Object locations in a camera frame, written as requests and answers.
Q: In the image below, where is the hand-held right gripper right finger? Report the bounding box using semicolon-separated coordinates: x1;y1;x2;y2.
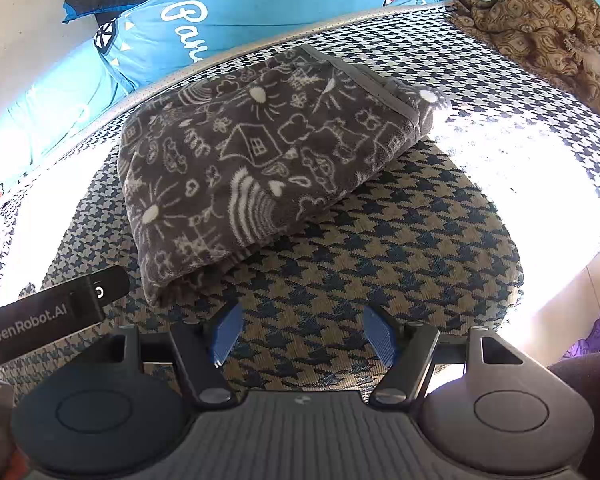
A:
363;304;548;407

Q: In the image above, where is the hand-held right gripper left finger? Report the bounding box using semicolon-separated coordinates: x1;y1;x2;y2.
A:
97;304;246;408

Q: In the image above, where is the grey doodle-print fleece garment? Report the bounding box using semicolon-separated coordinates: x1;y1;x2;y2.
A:
117;44;451;308

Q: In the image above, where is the houndstooth sofa cover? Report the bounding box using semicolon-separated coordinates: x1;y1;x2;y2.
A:
0;0;600;396

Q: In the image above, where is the person's leg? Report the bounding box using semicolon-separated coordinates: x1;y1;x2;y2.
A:
547;352;600;480

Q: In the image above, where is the brown patterned cloth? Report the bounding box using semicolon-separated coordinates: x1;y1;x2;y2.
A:
450;0;600;123

